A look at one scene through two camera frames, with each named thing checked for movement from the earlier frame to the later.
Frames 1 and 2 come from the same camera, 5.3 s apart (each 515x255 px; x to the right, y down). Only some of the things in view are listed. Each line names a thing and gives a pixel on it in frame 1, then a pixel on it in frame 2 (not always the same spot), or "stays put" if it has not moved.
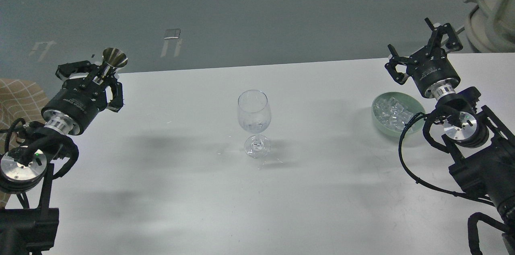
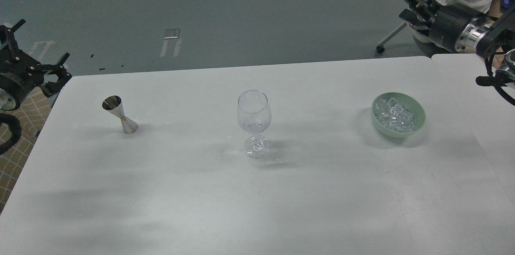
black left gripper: [73, 109] → [19, 72]
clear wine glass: [254, 116] stays put
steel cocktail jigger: [114, 57] → [113, 104]
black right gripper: [431, 68] → [456, 26]
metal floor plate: [170, 33] stays put
